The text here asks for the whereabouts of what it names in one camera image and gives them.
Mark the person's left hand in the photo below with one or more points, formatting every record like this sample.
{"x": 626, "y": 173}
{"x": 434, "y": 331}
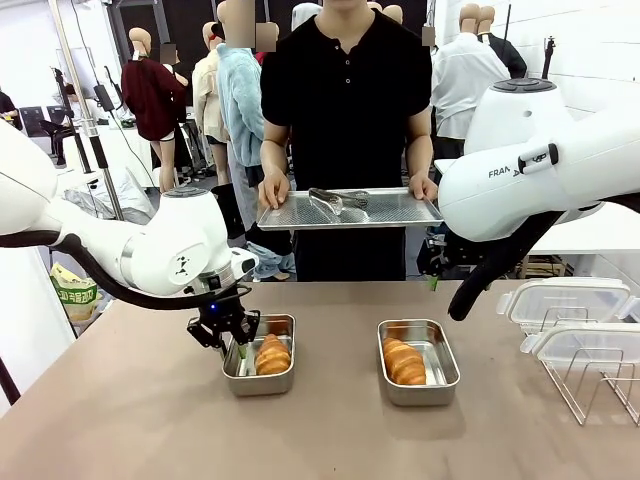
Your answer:
{"x": 424, "y": 187}

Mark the mannequin in white shirt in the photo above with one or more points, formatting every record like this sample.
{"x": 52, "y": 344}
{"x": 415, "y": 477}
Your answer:
{"x": 460, "y": 90}

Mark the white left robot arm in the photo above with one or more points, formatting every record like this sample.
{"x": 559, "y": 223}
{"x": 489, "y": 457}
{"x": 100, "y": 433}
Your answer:
{"x": 165, "y": 240}

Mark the mannequin in cream jacket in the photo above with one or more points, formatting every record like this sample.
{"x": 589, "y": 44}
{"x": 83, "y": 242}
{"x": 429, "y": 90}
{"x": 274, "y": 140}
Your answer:
{"x": 206, "y": 100}

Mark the black boots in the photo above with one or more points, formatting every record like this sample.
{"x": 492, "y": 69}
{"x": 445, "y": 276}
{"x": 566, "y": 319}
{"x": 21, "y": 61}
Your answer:
{"x": 235, "y": 215}

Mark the green yellow snack bag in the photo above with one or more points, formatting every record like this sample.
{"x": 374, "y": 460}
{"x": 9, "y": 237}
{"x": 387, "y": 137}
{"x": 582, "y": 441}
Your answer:
{"x": 75, "y": 295}

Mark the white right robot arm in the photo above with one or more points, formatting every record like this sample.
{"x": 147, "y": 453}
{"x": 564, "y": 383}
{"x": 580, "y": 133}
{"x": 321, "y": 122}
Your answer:
{"x": 550, "y": 150}

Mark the mannequin in black jacket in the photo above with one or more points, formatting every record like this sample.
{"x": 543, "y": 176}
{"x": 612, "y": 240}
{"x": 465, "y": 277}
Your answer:
{"x": 510, "y": 57}

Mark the clear plastic bin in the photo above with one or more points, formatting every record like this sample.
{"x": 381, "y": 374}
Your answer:
{"x": 102, "y": 305}

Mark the perforated metal baking tray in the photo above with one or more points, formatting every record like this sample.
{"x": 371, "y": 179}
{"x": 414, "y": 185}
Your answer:
{"x": 300, "y": 215}

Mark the silver light stand pole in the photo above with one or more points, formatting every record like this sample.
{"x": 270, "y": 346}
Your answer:
{"x": 95, "y": 145}

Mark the blue jeans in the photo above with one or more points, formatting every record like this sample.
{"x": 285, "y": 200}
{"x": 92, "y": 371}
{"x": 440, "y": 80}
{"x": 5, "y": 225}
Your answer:
{"x": 272, "y": 262}

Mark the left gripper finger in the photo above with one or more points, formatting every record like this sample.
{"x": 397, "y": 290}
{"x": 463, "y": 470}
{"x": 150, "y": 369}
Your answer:
{"x": 206, "y": 332}
{"x": 247, "y": 327}

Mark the black tripod stand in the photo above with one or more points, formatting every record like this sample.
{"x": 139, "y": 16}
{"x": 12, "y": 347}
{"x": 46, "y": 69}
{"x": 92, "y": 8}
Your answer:
{"x": 549, "y": 57}

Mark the golden croissant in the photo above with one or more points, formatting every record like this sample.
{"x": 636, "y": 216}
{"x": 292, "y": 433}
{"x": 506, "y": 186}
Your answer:
{"x": 404, "y": 362}
{"x": 273, "y": 356}

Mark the person's right hand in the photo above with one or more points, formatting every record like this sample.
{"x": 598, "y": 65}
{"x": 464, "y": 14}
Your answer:
{"x": 274, "y": 190}

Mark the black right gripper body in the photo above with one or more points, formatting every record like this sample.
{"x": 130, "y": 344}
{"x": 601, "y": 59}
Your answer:
{"x": 440, "y": 255}

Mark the clear plastic container lid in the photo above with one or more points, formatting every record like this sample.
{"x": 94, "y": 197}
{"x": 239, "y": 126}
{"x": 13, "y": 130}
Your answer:
{"x": 560, "y": 297}
{"x": 585, "y": 342}

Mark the person's left forearm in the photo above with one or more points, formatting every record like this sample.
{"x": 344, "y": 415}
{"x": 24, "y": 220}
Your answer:
{"x": 420, "y": 155}

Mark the rectangular steel container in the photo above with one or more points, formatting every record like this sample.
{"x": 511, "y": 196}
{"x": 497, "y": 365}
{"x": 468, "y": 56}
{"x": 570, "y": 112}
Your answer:
{"x": 440, "y": 380}
{"x": 260, "y": 385}

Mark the metal tongs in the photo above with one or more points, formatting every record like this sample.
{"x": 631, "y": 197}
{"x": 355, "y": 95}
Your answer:
{"x": 332, "y": 200}

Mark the background person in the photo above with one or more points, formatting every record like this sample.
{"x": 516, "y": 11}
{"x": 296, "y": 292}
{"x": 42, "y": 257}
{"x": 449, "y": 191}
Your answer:
{"x": 175, "y": 75}

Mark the mannequin in maroon shirt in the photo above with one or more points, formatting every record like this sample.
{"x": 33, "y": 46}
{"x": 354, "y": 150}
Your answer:
{"x": 150, "y": 100}

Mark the person's right forearm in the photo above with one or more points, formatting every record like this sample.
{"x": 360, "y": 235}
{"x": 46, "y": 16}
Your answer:
{"x": 275, "y": 155}

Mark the mannequin in blue fleece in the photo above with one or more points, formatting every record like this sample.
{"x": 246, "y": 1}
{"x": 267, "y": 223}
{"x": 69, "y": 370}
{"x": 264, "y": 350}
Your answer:
{"x": 240, "y": 110}

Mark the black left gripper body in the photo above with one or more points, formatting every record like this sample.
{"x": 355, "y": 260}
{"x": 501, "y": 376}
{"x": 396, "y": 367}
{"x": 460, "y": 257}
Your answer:
{"x": 222, "y": 305}

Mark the person torso black shirt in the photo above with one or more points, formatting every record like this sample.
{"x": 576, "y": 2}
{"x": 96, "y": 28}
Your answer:
{"x": 345, "y": 110}

